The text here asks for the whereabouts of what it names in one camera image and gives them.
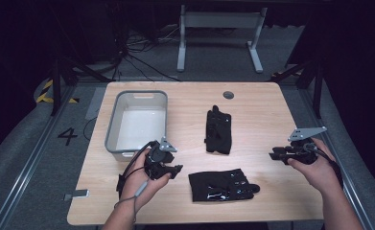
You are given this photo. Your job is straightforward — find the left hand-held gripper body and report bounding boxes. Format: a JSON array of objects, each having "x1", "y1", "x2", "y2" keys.
[{"x1": 144, "y1": 136, "x2": 178, "y2": 180}]

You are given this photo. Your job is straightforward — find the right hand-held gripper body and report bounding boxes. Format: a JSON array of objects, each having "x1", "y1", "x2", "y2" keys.
[{"x1": 283, "y1": 126, "x2": 328, "y2": 166}]

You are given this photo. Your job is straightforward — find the grey plastic bin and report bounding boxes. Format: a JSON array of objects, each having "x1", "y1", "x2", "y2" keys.
[{"x1": 104, "y1": 89, "x2": 170, "y2": 163}]

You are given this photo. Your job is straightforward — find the black glove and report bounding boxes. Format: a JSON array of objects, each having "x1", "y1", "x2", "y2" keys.
[
  {"x1": 203, "y1": 104, "x2": 233, "y2": 156},
  {"x1": 188, "y1": 168, "x2": 262, "y2": 203}
]

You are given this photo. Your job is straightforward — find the person's right hand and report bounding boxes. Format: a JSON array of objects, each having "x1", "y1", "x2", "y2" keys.
[{"x1": 286, "y1": 137, "x2": 340, "y2": 196}]

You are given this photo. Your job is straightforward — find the person's left hand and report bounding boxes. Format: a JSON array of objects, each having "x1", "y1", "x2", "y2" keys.
[{"x1": 119, "y1": 155, "x2": 174, "y2": 215}]

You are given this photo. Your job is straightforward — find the black metal stand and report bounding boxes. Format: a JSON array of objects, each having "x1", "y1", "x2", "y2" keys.
[
  {"x1": 270, "y1": 57, "x2": 324, "y2": 120},
  {"x1": 49, "y1": 57, "x2": 113, "y2": 117}
]

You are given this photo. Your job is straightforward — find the yellow black floor tape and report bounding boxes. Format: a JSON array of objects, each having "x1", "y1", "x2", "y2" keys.
[{"x1": 35, "y1": 79, "x2": 81, "y2": 104}]

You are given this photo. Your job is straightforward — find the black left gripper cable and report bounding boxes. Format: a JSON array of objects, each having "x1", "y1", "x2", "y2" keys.
[{"x1": 115, "y1": 141, "x2": 154, "y2": 199}]

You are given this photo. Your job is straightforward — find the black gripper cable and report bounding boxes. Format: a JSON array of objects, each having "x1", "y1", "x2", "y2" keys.
[
  {"x1": 115, "y1": 141, "x2": 154, "y2": 199},
  {"x1": 304, "y1": 143, "x2": 345, "y2": 190}
]

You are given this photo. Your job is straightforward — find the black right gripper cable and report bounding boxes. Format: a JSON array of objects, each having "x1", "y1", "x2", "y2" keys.
[{"x1": 304, "y1": 143, "x2": 345, "y2": 190}]

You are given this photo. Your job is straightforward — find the grey wrist cord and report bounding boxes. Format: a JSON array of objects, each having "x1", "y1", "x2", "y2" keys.
[{"x1": 113, "y1": 177, "x2": 152, "y2": 225}]

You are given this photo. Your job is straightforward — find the aluminium floor rail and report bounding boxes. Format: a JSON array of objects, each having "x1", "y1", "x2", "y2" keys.
[
  {"x1": 0, "y1": 83, "x2": 78, "y2": 230},
  {"x1": 297, "y1": 85, "x2": 375, "y2": 230}
]

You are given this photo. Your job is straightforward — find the thin black cable loop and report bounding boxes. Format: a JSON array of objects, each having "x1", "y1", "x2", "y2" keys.
[{"x1": 82, "y1": 116, "x2": 99, "y2": 143}]

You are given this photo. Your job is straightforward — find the small metal bracket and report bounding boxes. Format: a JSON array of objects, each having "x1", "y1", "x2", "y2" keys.
[{"x1": 62, "y1": 189, "x2": 90, "y2": 202}]

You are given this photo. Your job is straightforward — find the black floor cables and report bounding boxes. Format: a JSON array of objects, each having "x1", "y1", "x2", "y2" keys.
[{"x1": 110, "y1": 24, "x2": 183, "y2": 82}]

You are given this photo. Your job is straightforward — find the white metal table frame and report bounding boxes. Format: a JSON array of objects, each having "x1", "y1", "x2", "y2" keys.
[{"x1": 176, "y1": 4, "x2": 269, "y2": 74}]

